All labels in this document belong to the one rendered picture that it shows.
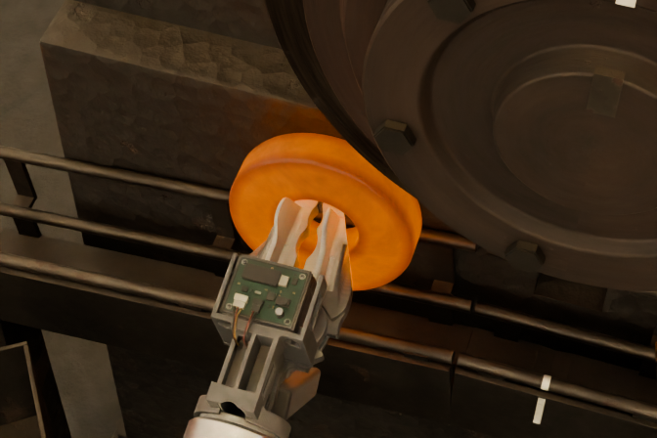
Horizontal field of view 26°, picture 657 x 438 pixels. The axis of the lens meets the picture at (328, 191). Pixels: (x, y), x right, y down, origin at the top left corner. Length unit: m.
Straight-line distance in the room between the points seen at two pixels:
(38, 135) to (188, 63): 1.16
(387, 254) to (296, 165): 0.11
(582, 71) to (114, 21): 0.56
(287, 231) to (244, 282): 0.08
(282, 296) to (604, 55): 0.35
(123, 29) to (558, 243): 0.48
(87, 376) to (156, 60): 0.92
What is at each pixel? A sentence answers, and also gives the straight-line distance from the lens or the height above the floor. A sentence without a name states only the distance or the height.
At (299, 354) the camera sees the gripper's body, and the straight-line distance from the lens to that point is 1.05.
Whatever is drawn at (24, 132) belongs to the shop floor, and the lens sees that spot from 2.35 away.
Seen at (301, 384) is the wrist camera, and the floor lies 0.79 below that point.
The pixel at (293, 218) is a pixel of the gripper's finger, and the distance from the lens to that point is 1.11.
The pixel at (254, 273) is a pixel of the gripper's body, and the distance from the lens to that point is 1.03.
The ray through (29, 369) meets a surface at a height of 0.72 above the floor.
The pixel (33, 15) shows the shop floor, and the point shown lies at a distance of 2.54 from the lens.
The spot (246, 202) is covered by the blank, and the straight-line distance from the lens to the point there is 1.14.
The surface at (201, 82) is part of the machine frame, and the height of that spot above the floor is 0.87.
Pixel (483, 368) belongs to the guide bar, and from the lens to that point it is 1.20.
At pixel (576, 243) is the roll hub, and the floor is 1.01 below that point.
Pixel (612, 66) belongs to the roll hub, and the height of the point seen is 1.17.
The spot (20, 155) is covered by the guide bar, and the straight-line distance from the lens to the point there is 1.35.
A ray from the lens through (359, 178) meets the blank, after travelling 1.08.
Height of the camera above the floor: 1.72
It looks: 51 degrees down
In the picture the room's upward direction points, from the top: straight up
